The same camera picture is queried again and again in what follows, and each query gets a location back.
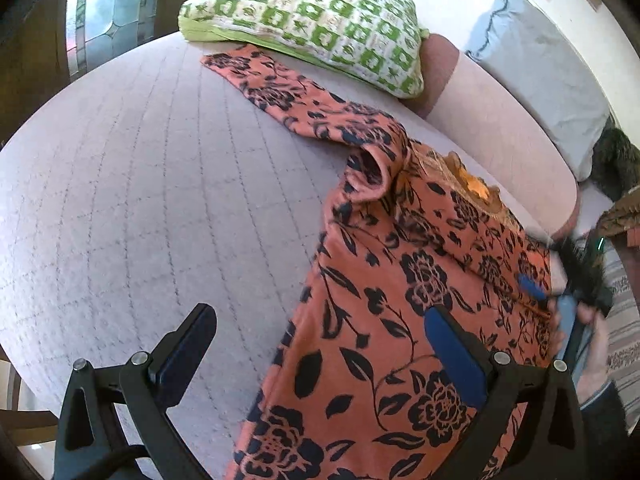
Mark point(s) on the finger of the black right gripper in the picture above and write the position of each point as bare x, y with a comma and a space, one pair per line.
531, 288

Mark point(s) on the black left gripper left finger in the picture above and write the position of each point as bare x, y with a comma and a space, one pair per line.
113, 417

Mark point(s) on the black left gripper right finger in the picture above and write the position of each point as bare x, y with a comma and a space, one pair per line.
550, 443

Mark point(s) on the orange black floral garment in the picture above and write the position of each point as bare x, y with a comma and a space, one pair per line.
355, 390

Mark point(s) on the dark sleeved right forearm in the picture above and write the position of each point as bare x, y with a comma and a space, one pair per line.
609, 447

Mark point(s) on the person's right hand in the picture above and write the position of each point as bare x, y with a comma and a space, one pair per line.
594, 375

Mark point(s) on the brown patterned cloth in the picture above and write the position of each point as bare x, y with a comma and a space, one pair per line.
622, 219

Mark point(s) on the striped grey fabric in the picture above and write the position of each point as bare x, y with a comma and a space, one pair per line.
621, 274

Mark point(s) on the dark furry item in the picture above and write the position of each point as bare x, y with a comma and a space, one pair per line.
615, 163

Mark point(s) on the wooden chair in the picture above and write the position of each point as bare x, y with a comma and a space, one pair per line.
20, 428

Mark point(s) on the pink bolster cushion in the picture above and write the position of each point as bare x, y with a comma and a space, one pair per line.
468, 106

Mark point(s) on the light blue pillow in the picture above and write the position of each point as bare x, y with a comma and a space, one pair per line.
522, 49

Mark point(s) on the green white patterned pillow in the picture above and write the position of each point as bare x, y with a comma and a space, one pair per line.
376, 41

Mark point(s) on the stained glass window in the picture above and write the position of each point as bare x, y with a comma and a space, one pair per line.
99, 30

